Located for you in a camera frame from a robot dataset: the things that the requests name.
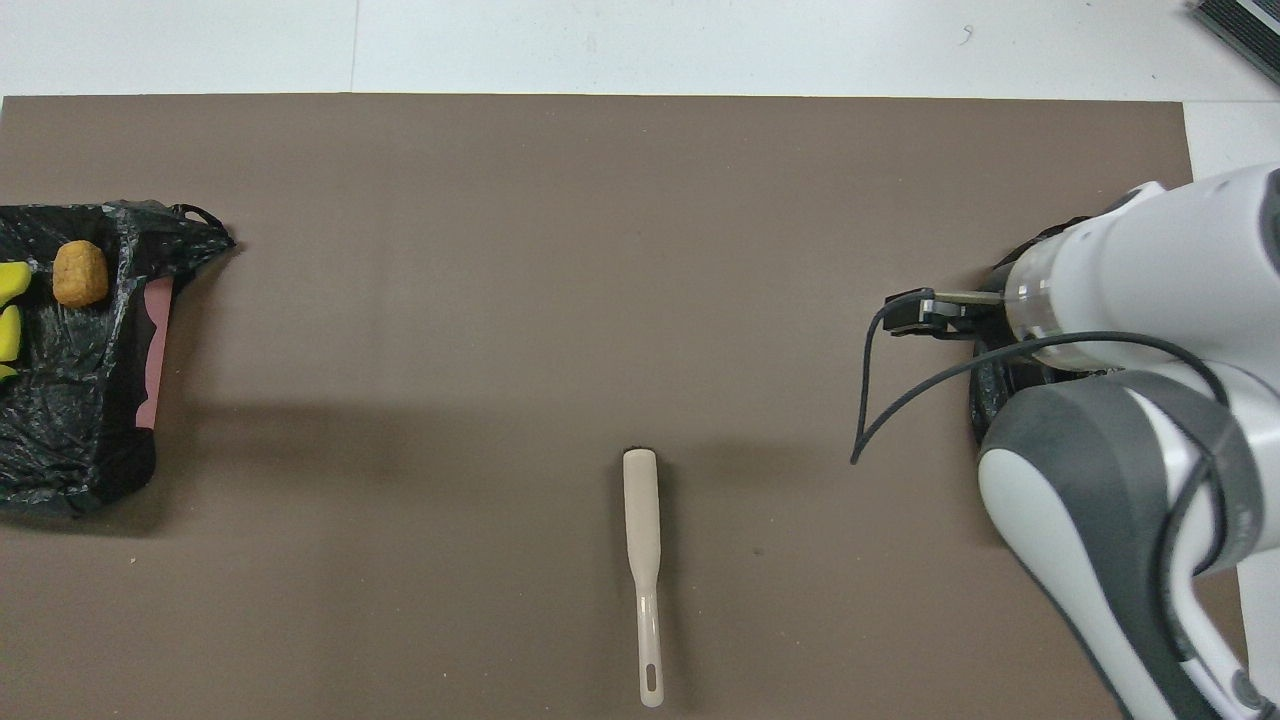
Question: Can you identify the pink bin with black bag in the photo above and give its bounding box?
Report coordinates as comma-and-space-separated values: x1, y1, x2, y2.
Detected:
0, 200, 237, 519

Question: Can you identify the black ribbed panel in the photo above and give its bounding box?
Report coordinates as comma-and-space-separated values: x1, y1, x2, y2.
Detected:
1190, 0, 1280, 86

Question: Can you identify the brown bread roll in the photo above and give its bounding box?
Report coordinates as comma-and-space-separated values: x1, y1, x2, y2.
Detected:
52, 241, 108, 309

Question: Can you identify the brown table mat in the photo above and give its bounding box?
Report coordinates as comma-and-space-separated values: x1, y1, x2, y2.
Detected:
0, 93, 1256, 720

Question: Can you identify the bin lined with black bag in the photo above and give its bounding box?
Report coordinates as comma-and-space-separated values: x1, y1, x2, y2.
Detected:
970, 215, 1101, 446

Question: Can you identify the beige hand brush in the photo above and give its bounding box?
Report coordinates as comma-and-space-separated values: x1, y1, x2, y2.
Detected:
622, 449, 665, 708

